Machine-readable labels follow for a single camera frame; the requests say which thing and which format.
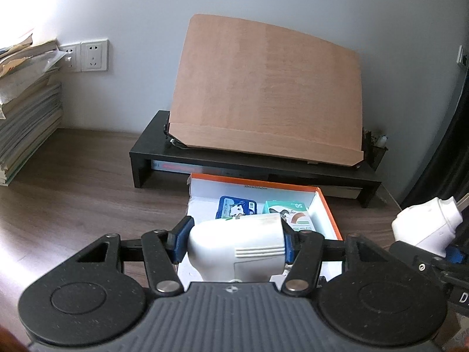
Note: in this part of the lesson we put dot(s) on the blue cartoon box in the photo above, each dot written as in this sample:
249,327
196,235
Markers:
238,207

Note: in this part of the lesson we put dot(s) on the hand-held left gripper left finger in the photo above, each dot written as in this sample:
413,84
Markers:
182,240

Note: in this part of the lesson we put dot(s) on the white adapter with green dot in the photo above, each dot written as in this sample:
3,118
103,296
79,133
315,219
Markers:
234,238

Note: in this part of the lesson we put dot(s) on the orange and white cardboard box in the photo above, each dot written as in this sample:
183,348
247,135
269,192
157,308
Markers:
322,220

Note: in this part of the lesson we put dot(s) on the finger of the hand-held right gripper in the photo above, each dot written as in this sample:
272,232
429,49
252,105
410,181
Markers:
458,253

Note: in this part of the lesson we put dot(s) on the black desk riser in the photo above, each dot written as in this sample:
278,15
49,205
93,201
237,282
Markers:
146,146

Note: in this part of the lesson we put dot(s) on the wooden book stand board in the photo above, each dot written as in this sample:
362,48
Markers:
263,80

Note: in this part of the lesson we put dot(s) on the green bandage box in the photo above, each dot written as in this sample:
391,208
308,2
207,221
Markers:
293,214

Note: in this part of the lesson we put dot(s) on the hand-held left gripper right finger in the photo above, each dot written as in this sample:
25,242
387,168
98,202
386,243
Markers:
289,245

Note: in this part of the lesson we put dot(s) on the stack of books and papers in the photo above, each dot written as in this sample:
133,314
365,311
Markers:
25,117

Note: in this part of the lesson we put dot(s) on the white wall socket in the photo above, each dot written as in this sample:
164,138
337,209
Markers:
71,58
94,55

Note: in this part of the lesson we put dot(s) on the wall switch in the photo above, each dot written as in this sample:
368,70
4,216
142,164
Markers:
461,55

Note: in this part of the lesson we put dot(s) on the white plug-in heater with prongs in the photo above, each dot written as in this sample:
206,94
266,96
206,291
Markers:
421,227

